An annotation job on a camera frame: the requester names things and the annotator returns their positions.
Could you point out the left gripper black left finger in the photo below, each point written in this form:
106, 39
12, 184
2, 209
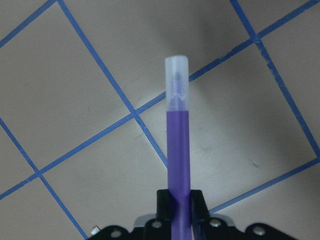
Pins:
160, 226

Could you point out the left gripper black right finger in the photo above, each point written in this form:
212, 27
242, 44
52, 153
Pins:
200, 217

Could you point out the purple highlighter pen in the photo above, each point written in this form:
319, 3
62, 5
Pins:
178, 144

